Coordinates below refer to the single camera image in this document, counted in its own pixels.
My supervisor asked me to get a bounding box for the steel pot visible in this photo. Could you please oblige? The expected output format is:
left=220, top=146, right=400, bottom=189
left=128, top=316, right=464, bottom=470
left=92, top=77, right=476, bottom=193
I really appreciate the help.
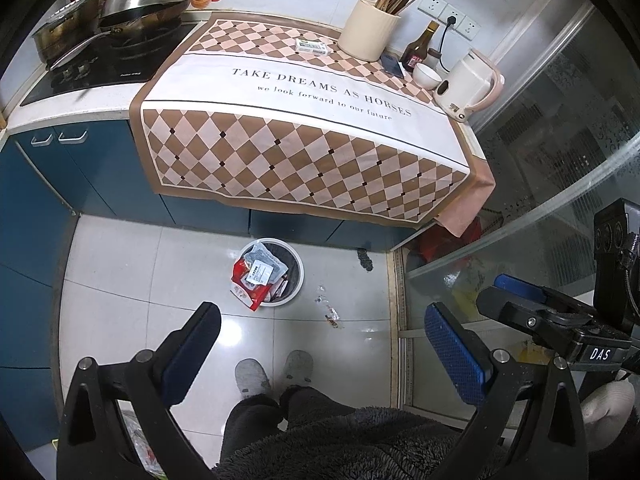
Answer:
left=32, top=0, right=103, bottom=63

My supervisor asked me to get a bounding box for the checkered tablecloth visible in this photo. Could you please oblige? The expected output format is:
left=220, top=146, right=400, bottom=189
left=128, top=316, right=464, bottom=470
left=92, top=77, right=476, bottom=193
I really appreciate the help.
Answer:
left=129, top=11, right=497, bottom=237

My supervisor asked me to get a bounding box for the black wok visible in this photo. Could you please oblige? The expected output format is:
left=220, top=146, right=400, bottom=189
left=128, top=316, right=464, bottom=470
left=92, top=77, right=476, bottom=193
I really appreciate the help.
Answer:
left=97, top=0, right=193, bottom=33

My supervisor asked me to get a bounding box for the clear plastic bag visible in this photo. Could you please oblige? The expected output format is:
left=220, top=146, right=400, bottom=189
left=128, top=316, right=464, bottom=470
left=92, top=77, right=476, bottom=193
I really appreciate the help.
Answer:
left=242, top=241, right=290, bottom=288

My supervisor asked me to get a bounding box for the white trash bin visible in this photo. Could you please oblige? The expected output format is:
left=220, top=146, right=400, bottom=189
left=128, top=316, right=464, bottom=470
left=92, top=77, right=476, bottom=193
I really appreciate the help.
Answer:
left=236, top=238, right=305, bottom=308

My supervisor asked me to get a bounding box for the red snack bag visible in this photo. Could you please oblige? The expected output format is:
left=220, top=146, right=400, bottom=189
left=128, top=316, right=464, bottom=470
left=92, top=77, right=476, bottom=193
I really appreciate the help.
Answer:
left=229, top=259, right=286, bottom=312

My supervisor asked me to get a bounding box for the small white packet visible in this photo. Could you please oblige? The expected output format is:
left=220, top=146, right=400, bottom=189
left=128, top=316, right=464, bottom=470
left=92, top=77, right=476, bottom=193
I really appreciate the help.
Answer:
left=294, top=37, right=329, bottom=57

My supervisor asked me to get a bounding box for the black plug with cable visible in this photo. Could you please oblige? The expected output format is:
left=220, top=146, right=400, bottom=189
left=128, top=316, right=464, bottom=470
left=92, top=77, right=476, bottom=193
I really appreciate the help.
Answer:
left=437, top=15, right=458, bottom=73

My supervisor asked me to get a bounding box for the person's grey slipper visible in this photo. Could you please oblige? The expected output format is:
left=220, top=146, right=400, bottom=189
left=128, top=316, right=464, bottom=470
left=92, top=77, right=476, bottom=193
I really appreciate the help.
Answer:
left=282, top=350, right=314, bottom=391
left=235, top=358, right=272, bottom=398

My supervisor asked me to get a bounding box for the red plastic bag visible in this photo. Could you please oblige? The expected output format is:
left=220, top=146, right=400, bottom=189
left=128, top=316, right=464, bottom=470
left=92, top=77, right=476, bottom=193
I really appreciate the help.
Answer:
left=417, top=215, right=483, bottom=261

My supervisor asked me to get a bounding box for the person's right grey slipper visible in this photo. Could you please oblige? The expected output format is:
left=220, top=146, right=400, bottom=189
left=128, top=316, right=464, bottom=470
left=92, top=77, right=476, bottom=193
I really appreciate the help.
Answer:
left=282, top=350, right=314, bottom=391

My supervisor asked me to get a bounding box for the cream ribbed utensil holder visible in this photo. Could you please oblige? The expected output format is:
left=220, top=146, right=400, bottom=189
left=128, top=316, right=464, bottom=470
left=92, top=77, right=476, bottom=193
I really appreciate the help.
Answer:
left=338, top=0, right=402, bottom=62

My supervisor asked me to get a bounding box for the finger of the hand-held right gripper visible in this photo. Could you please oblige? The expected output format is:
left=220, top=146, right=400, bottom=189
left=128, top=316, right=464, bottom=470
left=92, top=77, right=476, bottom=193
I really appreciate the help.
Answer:
left=475, top=287, right=586, bottom=348
left=494, top=274, right=597, bottom=322

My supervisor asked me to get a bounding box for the glass sliding door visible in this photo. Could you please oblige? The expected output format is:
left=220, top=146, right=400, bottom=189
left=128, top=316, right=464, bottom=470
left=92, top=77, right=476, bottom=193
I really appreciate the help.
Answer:
left=390, top=5, right=640, bottom=411

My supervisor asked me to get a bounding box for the person in grey slippers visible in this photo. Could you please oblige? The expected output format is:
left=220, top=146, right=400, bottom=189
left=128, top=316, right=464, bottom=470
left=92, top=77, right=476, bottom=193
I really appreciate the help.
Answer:
left=212, top=385, right=501, bottom=480

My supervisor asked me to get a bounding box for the white and pink kettle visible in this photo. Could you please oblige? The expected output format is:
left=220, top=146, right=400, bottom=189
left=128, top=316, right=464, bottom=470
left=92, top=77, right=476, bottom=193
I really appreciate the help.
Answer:
left=432, top=49, right=505, bottom=123

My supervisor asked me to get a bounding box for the person's left grey slipper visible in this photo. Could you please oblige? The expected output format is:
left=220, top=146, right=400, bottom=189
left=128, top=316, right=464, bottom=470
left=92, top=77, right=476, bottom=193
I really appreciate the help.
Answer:
left=235, top=358, right=272, bottom=398

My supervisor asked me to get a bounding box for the dark sauce bottle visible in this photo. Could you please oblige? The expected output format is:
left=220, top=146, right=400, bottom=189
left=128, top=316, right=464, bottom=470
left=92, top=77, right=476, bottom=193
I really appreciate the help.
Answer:
left=400, top=21, right=441, bottom=72

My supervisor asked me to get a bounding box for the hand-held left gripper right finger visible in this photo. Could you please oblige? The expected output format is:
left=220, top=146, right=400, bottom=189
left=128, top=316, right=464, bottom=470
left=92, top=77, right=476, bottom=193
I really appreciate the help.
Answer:
left=424, top=301, right=586, bottom=480

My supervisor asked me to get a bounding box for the dark blue small card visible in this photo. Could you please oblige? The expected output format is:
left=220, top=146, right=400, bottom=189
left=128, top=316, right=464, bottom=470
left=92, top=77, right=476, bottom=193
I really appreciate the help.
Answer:
left=379, top=54, right=405, bottom=79

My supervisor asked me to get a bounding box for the person's right hand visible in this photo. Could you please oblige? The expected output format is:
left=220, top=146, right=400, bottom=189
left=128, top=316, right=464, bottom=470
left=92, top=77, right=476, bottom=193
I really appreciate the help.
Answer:
left=581, top=381, right=640, bottom=439

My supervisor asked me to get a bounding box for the white ceramic bowl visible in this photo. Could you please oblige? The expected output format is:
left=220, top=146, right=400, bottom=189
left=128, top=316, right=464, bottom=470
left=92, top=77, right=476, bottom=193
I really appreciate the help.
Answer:
left=412, top=62, right=444, bottom=92

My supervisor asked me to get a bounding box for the blue base cabinet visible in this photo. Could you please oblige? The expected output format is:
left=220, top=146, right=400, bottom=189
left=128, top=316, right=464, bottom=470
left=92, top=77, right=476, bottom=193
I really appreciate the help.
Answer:
left=0, top=120, right=416, bottom=453

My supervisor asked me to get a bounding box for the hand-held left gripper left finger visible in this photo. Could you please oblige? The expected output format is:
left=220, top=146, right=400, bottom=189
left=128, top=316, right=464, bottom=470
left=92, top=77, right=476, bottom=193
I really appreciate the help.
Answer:
left=56, top=301, right=222, bottom=480

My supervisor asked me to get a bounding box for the black gas stove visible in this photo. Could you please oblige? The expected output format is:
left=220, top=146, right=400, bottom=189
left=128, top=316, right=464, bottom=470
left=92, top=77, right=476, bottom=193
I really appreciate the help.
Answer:
left=19, top=22, right=198, bottom=107

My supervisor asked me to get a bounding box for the frying pan with steel handle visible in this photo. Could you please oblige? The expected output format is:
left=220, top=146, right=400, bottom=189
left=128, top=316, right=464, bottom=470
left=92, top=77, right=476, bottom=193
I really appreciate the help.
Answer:
left=46, top=22, right=181, bottom=72

